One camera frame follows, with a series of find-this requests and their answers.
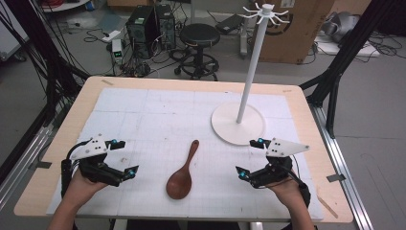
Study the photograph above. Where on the brown cardboard box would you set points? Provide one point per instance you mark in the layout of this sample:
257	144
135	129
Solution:
303	32

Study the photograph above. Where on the large black computer tower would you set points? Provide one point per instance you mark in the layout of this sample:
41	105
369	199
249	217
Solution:
140	32

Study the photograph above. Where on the person's right hand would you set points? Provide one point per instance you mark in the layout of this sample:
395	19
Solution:
288	191

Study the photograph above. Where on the white flat board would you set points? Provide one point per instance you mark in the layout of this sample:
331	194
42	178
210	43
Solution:
348	49

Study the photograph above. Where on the aluminium rail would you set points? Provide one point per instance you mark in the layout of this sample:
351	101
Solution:
341	159
22	163

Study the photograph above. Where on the person's left hand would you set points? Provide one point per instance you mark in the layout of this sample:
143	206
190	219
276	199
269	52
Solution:
79	190

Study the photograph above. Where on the white grid mat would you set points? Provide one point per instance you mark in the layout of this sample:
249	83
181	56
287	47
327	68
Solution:
166	115

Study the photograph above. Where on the black metal stand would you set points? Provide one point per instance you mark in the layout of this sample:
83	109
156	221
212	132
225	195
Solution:
351	41
35	32

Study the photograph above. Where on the black round stool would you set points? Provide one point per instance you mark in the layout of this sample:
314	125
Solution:
199	35

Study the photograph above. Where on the slim black computer tower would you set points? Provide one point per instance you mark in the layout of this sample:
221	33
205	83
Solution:
166	25

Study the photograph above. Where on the black tape piece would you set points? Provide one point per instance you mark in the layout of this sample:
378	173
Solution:
40	165

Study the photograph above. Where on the brown wooden spoon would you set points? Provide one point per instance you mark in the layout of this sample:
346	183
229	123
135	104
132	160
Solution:
179	183

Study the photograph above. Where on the grey tape piece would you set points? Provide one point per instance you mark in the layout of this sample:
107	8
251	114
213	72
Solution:
335	178

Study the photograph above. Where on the white power strip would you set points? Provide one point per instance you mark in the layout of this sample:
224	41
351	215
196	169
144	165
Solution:
111	35

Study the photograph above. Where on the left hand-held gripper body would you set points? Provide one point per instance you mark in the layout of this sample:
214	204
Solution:
95	169

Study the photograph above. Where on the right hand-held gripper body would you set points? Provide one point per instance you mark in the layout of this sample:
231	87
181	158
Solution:
277	166

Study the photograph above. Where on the white hook rack stand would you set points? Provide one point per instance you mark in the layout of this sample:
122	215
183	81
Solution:
236	127

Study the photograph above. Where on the grey bag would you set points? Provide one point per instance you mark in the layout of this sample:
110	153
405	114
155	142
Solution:
341	25

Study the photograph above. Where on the white device with green display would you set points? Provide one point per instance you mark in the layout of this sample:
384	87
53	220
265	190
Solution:
117	49

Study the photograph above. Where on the black flat device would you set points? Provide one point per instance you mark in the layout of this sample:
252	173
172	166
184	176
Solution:
230	24

